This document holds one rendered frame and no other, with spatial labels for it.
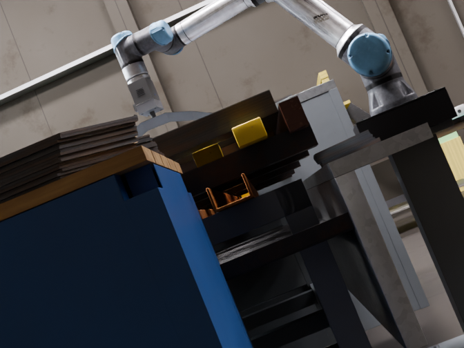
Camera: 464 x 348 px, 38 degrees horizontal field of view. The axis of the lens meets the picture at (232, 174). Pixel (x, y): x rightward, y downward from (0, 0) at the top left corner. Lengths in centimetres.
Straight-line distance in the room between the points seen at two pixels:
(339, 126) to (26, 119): 762
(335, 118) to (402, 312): 176
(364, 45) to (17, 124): 859
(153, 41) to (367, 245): 113
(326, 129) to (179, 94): 663
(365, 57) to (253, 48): 749
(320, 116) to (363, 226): 172
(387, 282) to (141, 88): 114
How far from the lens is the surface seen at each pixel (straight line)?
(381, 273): 131
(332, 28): 201
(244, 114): 137
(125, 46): 221
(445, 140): 778
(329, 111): 299
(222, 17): 225
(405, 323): 133
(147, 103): 216
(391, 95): 208
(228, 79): 940
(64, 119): 997
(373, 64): 196
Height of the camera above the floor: 65
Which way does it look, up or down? 4 degrees up
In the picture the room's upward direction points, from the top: 22 degrees counter-clockwise
